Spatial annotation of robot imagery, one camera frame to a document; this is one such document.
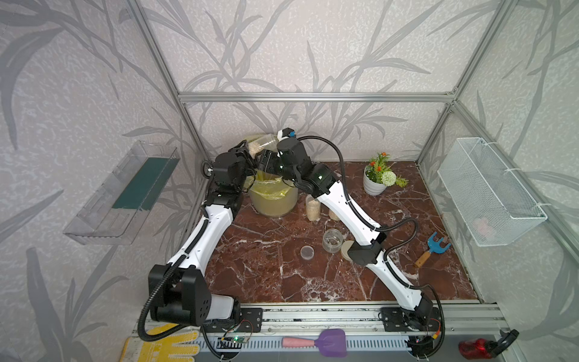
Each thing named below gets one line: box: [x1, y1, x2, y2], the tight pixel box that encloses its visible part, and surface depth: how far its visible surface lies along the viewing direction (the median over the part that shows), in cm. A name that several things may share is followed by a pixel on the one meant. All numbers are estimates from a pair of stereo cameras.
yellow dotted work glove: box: [119, 323, 200, 362], surface depth 69 cm
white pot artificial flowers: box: [363, 152, 409, 196], surface depth 100 cm
